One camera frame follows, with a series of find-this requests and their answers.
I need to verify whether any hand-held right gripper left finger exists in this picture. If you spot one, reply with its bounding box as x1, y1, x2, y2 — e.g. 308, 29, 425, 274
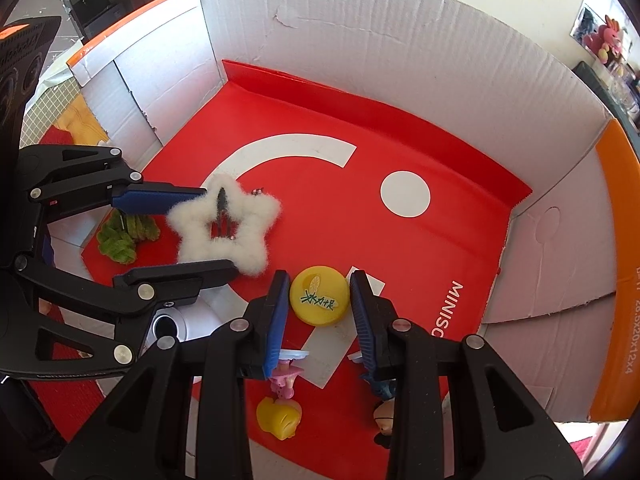
52, 269, 292, 480

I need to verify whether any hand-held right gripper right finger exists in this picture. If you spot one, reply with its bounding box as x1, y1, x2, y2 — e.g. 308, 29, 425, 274
348, 269, 586, 480

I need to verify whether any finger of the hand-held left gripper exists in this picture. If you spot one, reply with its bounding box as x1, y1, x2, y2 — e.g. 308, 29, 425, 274
20, 144, 208, 221
0, 255, 240, 375

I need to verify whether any yellow bottle cap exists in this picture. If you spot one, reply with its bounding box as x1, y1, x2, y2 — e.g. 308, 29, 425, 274
290, 266, 348, 328

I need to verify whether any green chenille scrunchie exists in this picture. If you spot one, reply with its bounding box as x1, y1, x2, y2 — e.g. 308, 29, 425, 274
96, 210, 161, 264

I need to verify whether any blue and black figurine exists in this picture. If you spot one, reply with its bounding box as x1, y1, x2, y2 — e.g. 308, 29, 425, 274
347, 352, 401, 453

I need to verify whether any pink and yellow figurine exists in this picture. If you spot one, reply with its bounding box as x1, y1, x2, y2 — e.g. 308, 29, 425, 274
256, 349, 307, 442

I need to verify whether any white fluffy star hair clip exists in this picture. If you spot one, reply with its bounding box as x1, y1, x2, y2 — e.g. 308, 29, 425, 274
166, 172, 282, 277

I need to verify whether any orange cardboard box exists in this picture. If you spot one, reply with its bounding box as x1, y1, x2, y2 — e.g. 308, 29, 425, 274
50, 0, 640, 480

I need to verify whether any red paper box liner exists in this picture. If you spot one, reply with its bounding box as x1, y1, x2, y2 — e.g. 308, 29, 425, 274
82, 60, 533, 480

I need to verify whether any pink rabbit plush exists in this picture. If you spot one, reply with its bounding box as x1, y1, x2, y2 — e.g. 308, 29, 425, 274
582, 14, 628, 68

